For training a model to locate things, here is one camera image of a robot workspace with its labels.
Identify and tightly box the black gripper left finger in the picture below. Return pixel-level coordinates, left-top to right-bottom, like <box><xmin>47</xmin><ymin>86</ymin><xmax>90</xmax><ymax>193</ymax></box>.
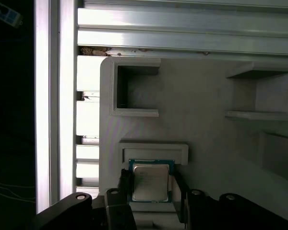
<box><xmin>36</xmin><ymin>168</ymin><xmax>137</xmax><ymax>230</ymax></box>

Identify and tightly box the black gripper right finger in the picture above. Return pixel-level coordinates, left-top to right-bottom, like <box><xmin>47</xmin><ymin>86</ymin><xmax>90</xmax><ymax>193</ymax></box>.
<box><xmin>172</xmin><ymin>171</ymin><xmax>288</xmax><ymax>230</ymax></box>

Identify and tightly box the silver CPU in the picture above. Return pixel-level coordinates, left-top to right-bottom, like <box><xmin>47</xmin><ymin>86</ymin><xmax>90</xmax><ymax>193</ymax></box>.
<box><xmin>128</xmin><ymin>158</ymin><xmax>176</xmax><ymax>204</ymax></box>

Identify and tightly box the grey parts rack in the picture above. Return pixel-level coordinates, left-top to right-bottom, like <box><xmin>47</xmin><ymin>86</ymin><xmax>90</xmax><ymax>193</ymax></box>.
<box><xmin>99</xmin><ymin>57</ymin><xmax>288</xmax><ymax>230</ymax></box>

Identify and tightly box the white power strip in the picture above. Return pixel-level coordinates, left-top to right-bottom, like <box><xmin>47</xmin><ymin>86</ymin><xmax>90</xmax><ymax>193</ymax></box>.
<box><xmin>0</xmin><ymin>0</ymin><xmax>24</xmax><ymax>30</ymax></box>

